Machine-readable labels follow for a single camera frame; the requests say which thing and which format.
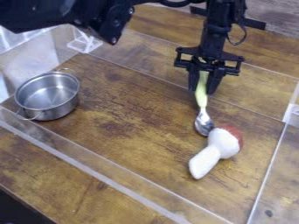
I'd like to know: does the red white toy mushroom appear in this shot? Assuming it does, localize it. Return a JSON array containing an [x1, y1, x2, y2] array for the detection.
[[189, 125, 243, 179]]

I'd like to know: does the small steel pot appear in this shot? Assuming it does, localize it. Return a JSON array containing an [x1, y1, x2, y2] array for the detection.
[[14, 71, 81, 121]]

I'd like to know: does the clear acrylic triangle stand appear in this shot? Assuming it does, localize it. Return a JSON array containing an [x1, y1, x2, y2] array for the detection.
[[67, 28, 103, 53]]

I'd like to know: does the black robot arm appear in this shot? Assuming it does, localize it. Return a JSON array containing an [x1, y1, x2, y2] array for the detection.
[[0, 0, 247, 95]]

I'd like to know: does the green handled metal spoon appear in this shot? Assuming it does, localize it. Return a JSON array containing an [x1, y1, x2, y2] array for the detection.
[[195, 71, 214, 136]]

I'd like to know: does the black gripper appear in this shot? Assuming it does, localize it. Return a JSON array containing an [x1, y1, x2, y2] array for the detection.
[[174, 47, 245, 95]]

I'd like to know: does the black cable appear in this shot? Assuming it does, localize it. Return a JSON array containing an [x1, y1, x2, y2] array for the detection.
[[226, 17, 249, 47]]

